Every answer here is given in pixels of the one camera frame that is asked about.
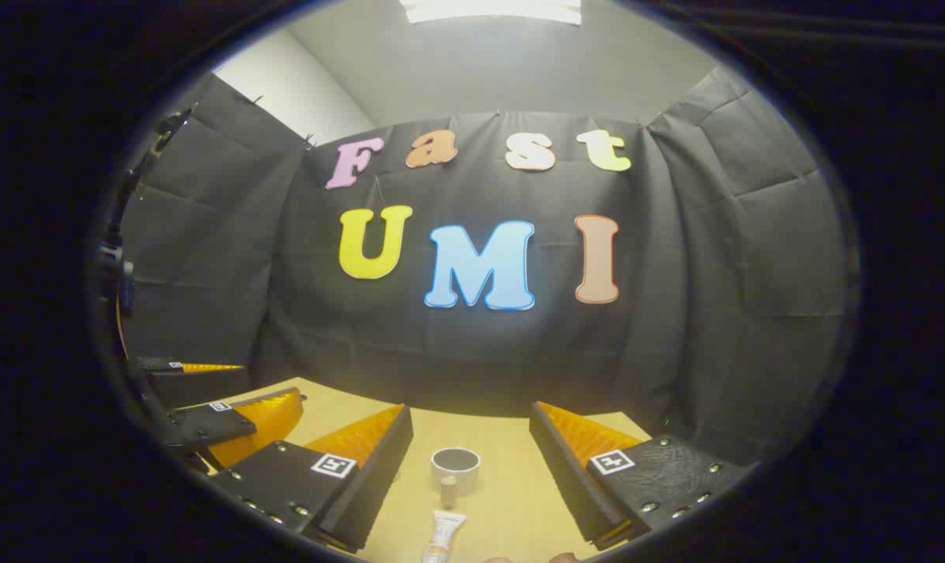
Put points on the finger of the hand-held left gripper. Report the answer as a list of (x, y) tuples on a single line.
[(199, 383), (206, 422)]

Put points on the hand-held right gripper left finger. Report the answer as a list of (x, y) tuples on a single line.
[(379, 477)]

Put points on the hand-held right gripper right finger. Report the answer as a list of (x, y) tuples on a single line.
[(566, 485)]

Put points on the long ceiling light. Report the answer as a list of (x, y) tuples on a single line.
[(488, 9)]

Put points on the wooden desktop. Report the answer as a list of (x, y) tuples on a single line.
[(504, 500)]

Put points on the white toothpaste tube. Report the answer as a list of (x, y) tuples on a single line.
[(443, 536)]

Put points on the black backdrop cloth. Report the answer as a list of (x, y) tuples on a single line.
[(480, 352)]

